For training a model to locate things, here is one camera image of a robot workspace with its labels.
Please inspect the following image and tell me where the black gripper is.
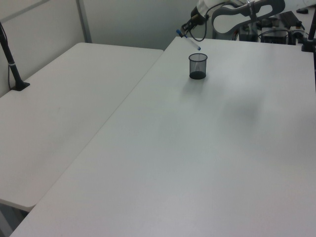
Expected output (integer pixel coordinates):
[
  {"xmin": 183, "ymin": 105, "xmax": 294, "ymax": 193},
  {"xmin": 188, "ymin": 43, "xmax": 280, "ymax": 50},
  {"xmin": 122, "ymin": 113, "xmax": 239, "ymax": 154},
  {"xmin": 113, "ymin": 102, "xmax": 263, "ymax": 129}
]
[{"xmin": 182, "ymin": 6, "xmax": 207, "ymax": 38}]

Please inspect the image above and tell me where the blue and white marker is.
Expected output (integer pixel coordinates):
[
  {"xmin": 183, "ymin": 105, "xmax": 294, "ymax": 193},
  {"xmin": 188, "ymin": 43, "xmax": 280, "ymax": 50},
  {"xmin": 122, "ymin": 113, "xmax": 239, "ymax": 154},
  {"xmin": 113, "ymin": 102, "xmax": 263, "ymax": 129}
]
[{"xmin": 175, "ymin": 29, "xmax": 202, "ymax": 51}]

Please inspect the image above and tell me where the black mesh pen cup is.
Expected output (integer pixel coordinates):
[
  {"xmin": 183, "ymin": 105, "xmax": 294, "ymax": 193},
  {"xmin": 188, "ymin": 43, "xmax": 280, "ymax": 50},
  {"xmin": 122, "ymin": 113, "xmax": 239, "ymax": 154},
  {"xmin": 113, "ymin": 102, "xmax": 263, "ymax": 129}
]
[{"xmin": 188, "ymin": 53, "xmax": 208, "ymax": 80}]

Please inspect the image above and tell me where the silver metal equipment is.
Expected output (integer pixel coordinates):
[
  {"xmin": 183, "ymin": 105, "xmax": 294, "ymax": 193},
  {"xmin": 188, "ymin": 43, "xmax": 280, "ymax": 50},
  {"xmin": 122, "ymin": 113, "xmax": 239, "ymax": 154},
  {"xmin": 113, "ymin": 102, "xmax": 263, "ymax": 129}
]
[{"xmin": 258, "ymin": 25, "xmax": 304, "ymax": 45}]

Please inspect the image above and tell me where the black electronics box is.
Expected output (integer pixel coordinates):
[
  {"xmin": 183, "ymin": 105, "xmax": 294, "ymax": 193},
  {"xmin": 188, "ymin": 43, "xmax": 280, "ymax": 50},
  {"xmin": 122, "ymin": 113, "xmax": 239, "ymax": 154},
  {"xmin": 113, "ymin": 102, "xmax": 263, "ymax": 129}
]
[{"xmin": 273, "ymin": 11, "xmax": 301, "ymax": 27}]

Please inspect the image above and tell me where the adjoining white table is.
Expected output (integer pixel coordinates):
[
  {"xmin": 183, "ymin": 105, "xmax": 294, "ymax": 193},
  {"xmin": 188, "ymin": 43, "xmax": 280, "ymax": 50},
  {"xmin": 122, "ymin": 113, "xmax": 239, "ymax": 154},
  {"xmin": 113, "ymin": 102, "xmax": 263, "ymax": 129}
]
[{"xmin": 0, "ymin": 42, "xmax": 165, "ymax": 212}]

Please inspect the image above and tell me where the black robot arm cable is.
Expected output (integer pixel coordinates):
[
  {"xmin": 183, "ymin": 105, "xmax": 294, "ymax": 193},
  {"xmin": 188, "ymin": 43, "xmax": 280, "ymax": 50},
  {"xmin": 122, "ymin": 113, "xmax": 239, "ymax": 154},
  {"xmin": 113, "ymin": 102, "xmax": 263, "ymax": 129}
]
[{"xmin": 189, "ymin": 1, "xmax": 224, "ymax": 42}]

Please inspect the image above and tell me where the grey partition post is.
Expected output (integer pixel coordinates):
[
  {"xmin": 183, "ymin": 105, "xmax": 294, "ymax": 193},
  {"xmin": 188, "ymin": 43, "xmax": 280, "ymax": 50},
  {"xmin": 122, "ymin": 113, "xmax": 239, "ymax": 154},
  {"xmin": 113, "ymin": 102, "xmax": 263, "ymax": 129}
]
[{"xmin": 76, "ymin": 0, "xmax": 93, "ymax": 44}]

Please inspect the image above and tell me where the black camera stand with white tie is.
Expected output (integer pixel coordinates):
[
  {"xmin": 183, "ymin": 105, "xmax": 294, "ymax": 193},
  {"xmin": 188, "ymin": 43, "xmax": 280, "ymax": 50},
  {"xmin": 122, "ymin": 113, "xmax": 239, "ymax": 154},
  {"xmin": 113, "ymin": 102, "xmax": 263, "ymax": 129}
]
[{"xmin": 0, "ymin": 21, "xmax": 31, "ymax": 92}]

